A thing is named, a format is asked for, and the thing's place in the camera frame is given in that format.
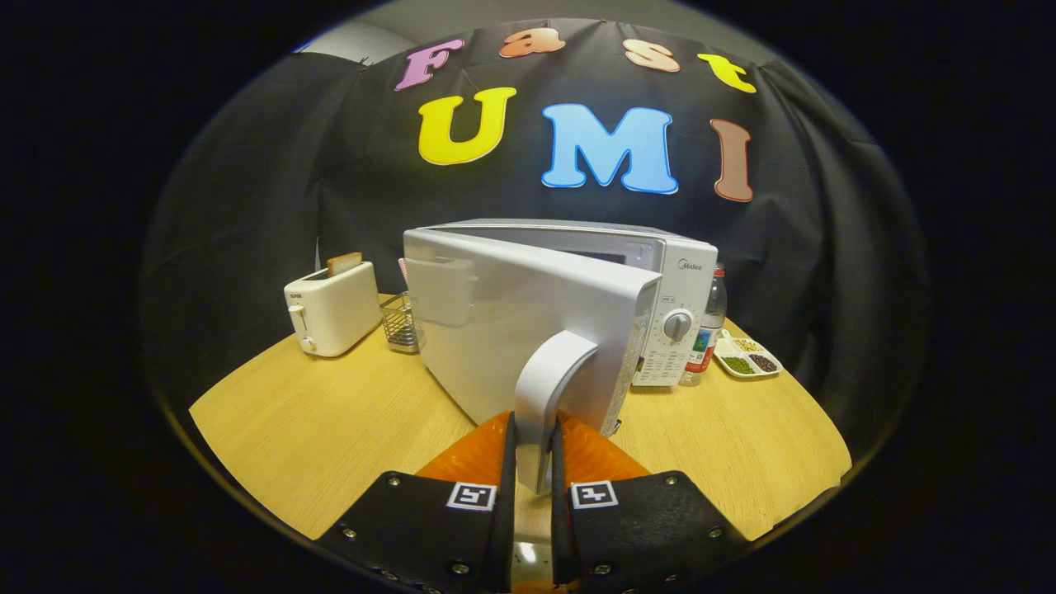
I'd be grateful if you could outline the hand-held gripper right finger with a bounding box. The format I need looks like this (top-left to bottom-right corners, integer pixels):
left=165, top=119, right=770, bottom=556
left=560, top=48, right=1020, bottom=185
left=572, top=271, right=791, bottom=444
left=549, top=412, right=752, bottom=591

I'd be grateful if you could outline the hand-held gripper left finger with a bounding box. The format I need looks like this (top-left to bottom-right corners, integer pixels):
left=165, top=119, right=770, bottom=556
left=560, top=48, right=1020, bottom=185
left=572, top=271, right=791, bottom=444
left=318, top=410, right=519, bottom=594

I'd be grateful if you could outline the white microwave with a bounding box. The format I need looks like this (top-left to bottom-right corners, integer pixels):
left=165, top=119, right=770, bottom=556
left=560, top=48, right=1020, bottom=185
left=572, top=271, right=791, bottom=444
left=403, top=218, right=719, bottom=496

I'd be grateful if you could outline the clear plastic water bottle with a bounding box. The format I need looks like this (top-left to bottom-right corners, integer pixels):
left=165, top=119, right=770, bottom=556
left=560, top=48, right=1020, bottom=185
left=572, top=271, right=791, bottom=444
left=678, top=262, right=728, bottom=387

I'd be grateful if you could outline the white divided bean dish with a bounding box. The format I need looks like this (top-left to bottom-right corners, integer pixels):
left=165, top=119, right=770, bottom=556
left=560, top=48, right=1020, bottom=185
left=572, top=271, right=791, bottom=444
left=714, top=330, right=783, bottom=380

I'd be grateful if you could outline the white toaster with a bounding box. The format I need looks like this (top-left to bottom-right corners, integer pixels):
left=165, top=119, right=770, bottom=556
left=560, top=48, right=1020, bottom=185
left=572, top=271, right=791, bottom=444
left=284, top=262, right=383, bottom=358

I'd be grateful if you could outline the black backdrop cloth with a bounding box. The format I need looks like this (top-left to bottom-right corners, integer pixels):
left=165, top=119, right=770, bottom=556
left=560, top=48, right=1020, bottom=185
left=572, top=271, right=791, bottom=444
left=140, top=16, right=929, bottom=463

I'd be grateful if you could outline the wire mesh holder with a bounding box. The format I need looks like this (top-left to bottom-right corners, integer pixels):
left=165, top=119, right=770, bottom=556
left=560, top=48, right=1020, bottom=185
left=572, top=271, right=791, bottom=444
left=380, top=291, right=422, bottom=355

